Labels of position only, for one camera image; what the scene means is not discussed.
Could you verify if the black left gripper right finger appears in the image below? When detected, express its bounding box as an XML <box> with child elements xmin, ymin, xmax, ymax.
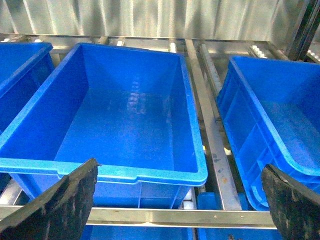
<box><xmin>261</xmin><ymin>164</ymin><xmax>320</xmax><ymax>240</ymax></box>

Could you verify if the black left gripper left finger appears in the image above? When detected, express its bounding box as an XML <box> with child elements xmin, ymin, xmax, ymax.
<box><xmin>0</xmin><ymin>158</ymin><xmax>98</xmax><ymax>240</ymax></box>

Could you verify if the blue bin with buttons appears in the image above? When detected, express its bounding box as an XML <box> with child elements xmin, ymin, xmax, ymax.
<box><xmin>216</xmin><ymin>56</ymin><xmax>320</xmax><ymax>211</ymax></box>

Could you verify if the small blue bin left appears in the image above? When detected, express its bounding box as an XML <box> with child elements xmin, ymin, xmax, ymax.
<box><xmin>81</xmin><ymin>225</ymin><xmax>194</xmax><ymax>240</ymax></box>

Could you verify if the blue bin far left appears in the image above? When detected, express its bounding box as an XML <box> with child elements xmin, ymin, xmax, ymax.
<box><xmin>0</xmin><ymin>43</ymin><xmax>208</xmax><ymax>209</ymax></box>

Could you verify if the metal rack frame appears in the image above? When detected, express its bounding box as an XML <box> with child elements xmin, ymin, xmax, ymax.
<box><xmin>1</xmin><ymin>34</ymin><xmax>275</xmax><ymax>230</ymax></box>

